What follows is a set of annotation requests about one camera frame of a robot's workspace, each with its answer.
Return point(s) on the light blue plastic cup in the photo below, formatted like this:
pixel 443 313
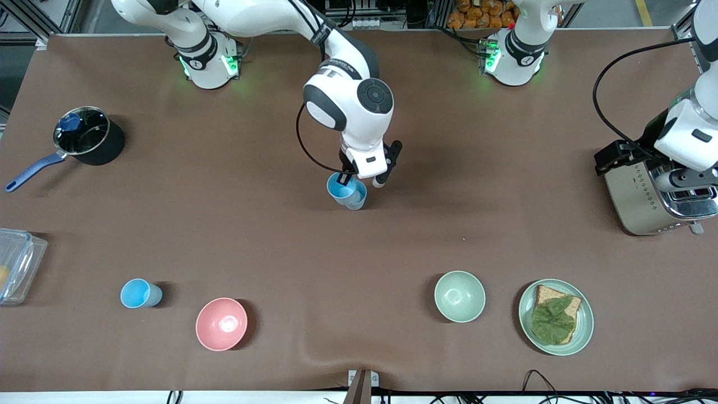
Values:
pixel 351 196
pixel 134 294

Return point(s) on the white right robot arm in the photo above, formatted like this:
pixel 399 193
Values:
pixel 348 101

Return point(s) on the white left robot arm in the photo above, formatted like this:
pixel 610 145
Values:
pixel 519 53

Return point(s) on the beige chrome toaster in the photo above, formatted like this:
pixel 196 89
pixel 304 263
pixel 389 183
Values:
pixel 634 202

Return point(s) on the white power strip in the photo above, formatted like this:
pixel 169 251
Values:
pixel 367 23

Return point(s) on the toasted bread slice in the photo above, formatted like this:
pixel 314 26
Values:
pixel 547 294

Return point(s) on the light green bowl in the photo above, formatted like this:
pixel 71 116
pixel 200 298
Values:
pixel 460 297

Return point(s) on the bag of orange snacks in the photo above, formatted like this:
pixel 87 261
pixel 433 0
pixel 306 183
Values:
pixel 477 14

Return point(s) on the light green plate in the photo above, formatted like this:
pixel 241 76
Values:
pixel 584 331

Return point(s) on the green lettuce leaf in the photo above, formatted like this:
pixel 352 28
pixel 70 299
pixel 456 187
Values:
pixel 552 322

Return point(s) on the pink bowl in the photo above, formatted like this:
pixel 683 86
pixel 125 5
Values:
pixel 221 324

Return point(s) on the glass lid with blue knob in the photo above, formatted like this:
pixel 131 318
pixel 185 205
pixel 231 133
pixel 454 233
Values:
pixel 90 137

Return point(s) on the clear plastic container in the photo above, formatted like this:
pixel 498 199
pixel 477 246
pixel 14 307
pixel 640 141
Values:
pixel 22 264

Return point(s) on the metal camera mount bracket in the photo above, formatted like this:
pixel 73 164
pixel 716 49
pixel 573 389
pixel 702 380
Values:
pixel 359 387

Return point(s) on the aluminium frame profile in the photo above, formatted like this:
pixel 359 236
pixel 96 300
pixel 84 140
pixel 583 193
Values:
pixel 33 14

